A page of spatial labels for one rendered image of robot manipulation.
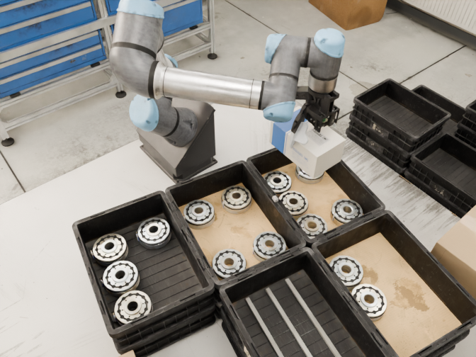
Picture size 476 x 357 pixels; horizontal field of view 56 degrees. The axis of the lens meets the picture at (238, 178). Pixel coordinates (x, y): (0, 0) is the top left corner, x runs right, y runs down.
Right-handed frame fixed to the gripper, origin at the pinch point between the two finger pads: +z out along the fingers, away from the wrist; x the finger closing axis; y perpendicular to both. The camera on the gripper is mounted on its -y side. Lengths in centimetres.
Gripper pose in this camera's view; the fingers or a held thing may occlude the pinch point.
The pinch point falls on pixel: (306, 136)
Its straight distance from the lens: 138.2
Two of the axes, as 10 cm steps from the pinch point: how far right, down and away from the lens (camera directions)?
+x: 7.8, -4.5, 4.2
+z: -0.1, 6.7, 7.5
